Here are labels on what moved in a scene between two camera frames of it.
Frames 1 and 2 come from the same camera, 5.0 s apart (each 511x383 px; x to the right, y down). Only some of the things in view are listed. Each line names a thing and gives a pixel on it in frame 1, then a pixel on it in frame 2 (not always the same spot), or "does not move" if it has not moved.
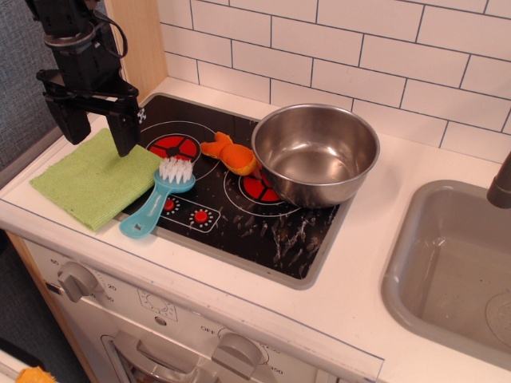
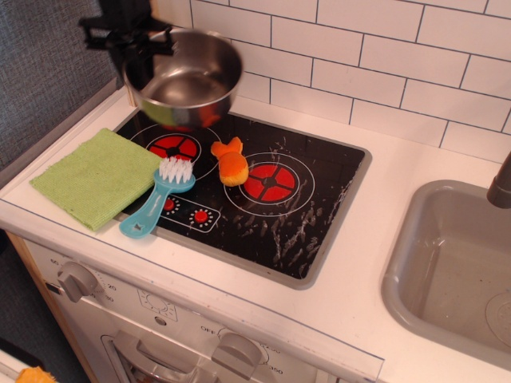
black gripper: x=89 y=68 to x=126 y=28
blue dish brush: x=175 y=174 does not move
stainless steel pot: x=314 y=155 to x=192 y=88
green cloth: x=92 y=183 does not move
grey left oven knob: x=76 y=281 does not move
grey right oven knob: x=237 y=354 does not move
